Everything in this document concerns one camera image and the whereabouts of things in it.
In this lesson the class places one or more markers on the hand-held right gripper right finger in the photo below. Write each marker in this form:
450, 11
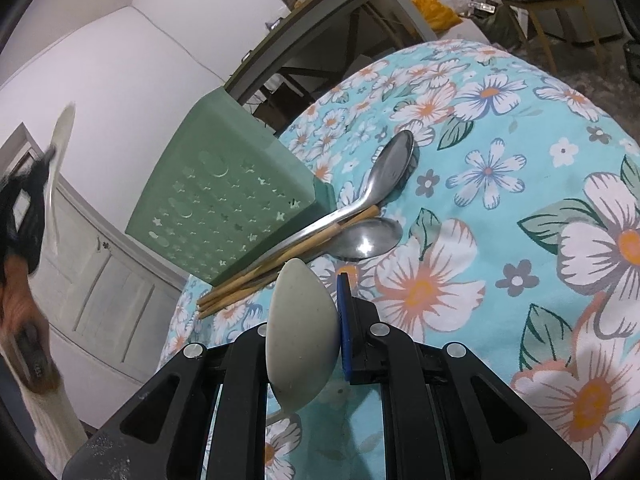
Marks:
345, 325

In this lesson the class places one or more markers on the green plastic utensil holder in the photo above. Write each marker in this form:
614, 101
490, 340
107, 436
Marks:
225, 200

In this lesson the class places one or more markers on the white rice paddle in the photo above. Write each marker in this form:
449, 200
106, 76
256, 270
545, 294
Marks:
62, 135

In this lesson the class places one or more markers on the grey dining table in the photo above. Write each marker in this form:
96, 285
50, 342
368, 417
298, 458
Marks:
320, 15

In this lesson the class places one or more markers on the silver fridge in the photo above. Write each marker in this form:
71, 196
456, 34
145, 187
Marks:
590, 10

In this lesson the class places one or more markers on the person's left forearm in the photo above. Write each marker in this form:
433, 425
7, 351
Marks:
50, 425

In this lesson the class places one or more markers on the olive green bag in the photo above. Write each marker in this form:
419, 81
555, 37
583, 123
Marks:
500, 30

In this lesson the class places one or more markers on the yellow plastic bag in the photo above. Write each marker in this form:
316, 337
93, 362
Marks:
435, 10

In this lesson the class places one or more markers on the teal floral quilt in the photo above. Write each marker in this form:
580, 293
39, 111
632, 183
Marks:
500, 285

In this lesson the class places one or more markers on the metal spoon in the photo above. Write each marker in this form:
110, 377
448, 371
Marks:
370, 240
395, 160

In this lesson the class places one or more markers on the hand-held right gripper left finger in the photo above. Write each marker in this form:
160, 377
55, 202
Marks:
240, 360

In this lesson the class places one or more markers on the cream speckled spoon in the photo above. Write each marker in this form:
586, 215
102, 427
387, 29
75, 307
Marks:
300, 335

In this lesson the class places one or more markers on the white panel door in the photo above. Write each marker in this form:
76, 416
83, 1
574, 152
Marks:
100, 285

